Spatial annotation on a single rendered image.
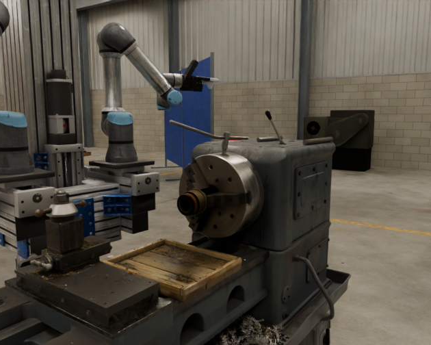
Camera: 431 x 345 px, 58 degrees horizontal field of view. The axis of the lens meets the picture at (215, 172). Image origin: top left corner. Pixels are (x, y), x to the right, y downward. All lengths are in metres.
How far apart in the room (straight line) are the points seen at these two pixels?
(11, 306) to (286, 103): 11.33
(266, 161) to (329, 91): 10.23
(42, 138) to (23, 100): 0.17
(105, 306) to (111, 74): 1.32
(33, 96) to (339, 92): 10.26
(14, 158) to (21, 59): 0.47
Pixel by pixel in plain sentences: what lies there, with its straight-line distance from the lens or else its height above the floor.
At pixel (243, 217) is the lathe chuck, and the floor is 1.03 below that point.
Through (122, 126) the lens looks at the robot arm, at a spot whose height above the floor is 1.33.
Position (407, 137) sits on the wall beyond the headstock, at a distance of 11.20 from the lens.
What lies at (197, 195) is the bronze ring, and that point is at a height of 1.11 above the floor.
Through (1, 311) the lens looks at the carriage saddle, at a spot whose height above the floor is 0.91.
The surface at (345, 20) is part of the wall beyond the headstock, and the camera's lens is 11.84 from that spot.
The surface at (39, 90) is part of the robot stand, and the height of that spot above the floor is 1.49.
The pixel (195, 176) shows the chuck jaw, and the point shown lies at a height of 1.16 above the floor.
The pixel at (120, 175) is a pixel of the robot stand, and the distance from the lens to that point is 1.83.
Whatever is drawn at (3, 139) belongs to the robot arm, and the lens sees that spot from 1.62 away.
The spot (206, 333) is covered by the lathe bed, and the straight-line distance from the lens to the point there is 1.31.
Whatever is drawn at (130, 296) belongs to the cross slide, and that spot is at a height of 0.97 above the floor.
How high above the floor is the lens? 1.38
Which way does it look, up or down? 8 degrees down
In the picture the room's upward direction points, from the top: straight up
